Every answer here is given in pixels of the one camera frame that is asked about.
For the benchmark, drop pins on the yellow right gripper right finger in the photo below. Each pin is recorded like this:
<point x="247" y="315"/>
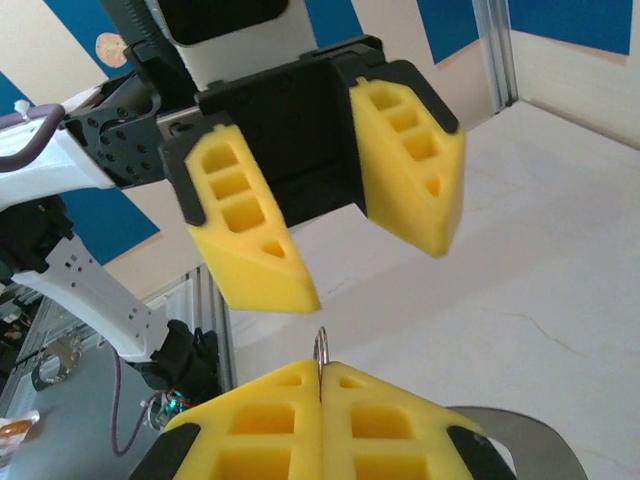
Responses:
<point x="390" y="450"/>

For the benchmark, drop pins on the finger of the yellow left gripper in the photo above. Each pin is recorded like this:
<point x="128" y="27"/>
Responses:
<point x="255" y="280"/>
<point x="415" y="210"/>

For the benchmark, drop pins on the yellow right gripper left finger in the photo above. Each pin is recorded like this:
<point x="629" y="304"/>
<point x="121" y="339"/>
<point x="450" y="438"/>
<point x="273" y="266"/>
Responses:
<point x="260" y="450"/>

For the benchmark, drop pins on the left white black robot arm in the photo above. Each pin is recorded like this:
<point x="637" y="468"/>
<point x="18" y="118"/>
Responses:
<point x="50" y="170"/>

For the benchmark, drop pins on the black controller board with LED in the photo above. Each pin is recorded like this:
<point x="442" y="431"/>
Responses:
<point x="167" y="407"/>

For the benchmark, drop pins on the orange plastic wrapper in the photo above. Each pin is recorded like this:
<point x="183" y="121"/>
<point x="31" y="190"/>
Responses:
<point x="17" y="430"/>

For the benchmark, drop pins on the long aluminium mounting rail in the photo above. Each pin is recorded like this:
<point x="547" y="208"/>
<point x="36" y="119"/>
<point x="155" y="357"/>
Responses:
<point x="215" y="325"/>

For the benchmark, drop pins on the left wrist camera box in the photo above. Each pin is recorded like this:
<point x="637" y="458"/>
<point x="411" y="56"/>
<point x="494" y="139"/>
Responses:
<point x="250" y="55"/>

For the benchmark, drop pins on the aluminium frame post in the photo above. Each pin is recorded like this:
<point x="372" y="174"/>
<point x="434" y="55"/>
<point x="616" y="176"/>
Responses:
<point x="495" y="50"/>

